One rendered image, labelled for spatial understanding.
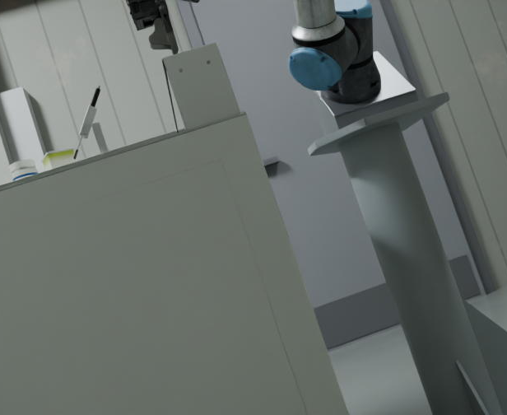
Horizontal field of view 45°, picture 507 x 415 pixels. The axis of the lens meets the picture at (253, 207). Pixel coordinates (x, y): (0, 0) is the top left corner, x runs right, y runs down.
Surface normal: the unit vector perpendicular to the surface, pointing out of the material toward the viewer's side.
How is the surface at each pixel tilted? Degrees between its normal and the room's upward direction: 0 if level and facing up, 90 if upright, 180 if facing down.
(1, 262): 90
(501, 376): 90
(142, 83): 90
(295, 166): 90
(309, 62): 126
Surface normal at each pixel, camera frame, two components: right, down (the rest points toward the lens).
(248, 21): 0.09, -0.11
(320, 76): -0.47, 0.74
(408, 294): -0.65, 0.16
